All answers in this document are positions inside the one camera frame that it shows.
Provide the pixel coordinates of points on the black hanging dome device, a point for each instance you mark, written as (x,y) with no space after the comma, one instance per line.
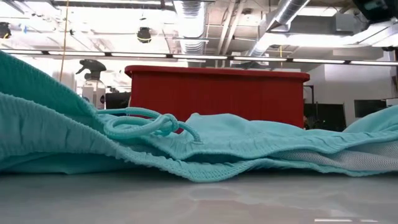
(144,35)
(4,30)

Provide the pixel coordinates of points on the black bar with light strips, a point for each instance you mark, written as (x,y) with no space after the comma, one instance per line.
(199,57)

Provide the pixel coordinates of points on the red plastic laundry basket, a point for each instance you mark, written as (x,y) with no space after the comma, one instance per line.
(217,93)

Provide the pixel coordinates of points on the turquoise shorts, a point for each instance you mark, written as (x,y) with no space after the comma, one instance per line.
(248,137)

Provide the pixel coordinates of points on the clear spray bottle grey trigger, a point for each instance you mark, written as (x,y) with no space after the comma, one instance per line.
(93,90)

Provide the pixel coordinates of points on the black monitor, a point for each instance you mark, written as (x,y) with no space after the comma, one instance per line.
(370,108)
(116,100)

